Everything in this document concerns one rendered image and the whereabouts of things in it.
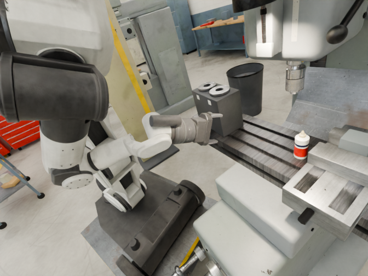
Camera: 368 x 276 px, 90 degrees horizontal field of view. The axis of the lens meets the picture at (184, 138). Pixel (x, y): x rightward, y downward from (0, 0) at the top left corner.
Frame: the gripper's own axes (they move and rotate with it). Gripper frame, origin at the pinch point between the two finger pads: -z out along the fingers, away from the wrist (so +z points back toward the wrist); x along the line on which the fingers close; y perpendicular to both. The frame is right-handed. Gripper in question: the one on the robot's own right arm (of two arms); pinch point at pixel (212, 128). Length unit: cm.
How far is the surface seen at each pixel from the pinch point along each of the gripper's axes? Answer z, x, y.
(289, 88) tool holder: -8.4, 18.0, -20.1
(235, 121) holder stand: -18.0, 0.7, 5.5
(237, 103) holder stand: -16.0, 9.3, 5.0
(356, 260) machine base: -75, -62, -43
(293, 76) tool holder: -6.8, 21.3, -21.2
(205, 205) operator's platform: -26, -63, 24
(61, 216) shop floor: 65, -150, 154
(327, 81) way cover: -47, 23, -13
